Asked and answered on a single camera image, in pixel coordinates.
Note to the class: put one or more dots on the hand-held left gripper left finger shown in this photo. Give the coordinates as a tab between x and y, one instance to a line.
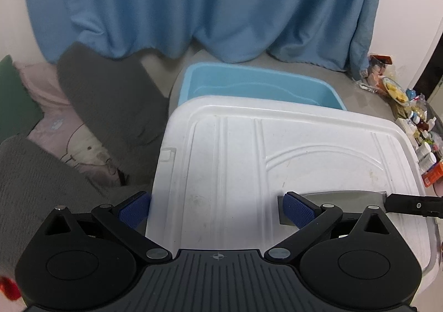
133	211

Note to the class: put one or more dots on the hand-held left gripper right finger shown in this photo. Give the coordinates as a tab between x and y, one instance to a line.
299	210

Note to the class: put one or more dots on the white plastic bin lid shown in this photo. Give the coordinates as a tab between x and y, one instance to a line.
242	166

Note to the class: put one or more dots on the light blue plastic bin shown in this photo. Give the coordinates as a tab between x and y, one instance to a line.
256	85

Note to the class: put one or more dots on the grey knitted blanket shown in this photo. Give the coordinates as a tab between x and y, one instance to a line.
41	180

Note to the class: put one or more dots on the pink printed pillow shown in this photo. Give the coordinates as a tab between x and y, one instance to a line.
59	125

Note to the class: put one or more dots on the white medicine box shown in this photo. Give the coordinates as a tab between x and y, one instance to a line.
405	125

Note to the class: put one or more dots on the white pill bottle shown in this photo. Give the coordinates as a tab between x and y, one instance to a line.
427	161
424	149

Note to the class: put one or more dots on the orange cardboard box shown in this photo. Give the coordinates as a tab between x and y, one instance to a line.
434	175

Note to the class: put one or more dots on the red round object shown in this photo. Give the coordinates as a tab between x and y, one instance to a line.
8	287

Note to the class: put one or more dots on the dark red small bottle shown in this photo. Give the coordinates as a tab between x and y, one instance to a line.
419	124

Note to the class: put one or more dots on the plate of yellow food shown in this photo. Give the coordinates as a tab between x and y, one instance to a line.
395	90

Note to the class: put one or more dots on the small white dropper bottle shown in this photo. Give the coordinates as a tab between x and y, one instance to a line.
432	124

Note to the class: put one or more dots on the green pillow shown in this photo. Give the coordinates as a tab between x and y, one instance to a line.
15	97

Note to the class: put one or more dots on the clear box with red lid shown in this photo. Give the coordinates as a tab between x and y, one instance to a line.
380	64

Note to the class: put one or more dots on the dark wooden door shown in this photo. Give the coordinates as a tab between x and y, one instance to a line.
431	80

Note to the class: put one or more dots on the blue curtain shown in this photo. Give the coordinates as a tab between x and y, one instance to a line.
207	3

